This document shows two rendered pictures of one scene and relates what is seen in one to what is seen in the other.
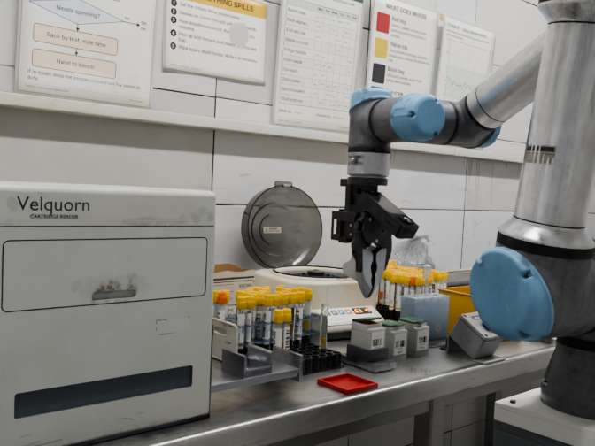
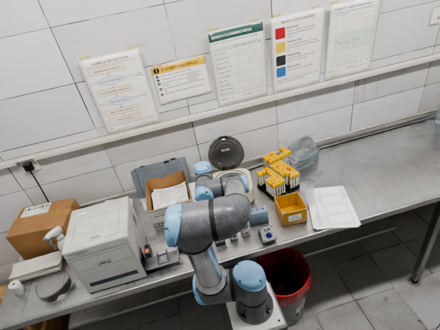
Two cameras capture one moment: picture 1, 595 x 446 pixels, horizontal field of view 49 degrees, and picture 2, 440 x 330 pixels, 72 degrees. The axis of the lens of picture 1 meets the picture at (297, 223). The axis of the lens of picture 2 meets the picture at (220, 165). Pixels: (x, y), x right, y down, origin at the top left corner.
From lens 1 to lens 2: 1.24 m
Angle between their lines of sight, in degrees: 45
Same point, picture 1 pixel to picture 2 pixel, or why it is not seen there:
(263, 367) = (165, 262)
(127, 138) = (154, 134)
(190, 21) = (167, 81)
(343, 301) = not seen: hidden behind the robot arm
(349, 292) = not seen: hidden behind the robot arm
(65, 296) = (91, 266)
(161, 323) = (122, 264)
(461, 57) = (348, 24)
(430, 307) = (257, 215)
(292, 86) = (226, 87)
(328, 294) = not seen: hidden behind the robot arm
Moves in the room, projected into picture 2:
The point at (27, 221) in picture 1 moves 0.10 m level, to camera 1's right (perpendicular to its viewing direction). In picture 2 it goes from (73, 257) to (90, 264)
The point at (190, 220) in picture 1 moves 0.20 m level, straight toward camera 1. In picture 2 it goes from (120, 243) to (91, 285)
